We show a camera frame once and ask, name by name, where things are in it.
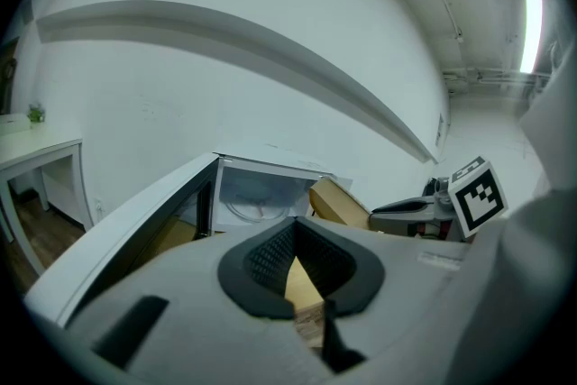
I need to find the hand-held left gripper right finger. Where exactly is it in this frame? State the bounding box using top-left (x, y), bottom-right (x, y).
top-left (295, 215), bottom-right (470, 385)

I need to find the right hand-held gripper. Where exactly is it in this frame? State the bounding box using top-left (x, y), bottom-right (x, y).
top-left (369, 155), bottom-right (510, 241)

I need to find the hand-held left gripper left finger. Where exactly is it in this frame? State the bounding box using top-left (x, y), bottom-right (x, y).
top-left (67, 215), bottom-right (339, 385)

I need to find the cardboard box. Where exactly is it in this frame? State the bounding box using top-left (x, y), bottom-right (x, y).
top-left (308, 175), bottom-right (373, 231)

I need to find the white microwave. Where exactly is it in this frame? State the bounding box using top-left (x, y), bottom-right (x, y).
top-left (24, 151), bottom-right (355, 328)

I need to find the small yellow wooden table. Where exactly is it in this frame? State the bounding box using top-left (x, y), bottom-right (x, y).
top-left (284, 255), bottom-right (325, 308)

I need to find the glass turntable plate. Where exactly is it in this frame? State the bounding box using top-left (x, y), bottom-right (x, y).
top-left (224, 188), bottom-right (289, 225)

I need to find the person's gray shirt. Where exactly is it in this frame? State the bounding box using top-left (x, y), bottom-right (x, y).
top-left (459, 53), bottom-right (577, 385)

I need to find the ceiling light panel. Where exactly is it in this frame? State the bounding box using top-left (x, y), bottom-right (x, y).
top-left (518, 0), bottom-right (545, 76)

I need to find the small green plant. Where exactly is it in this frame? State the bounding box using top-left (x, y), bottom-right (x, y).
top-left (26, 102), bottom-right (47, 124)

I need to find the small white box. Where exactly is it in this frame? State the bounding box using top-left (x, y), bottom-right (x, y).
top-left (0, 112), bottom-right (28, 137)

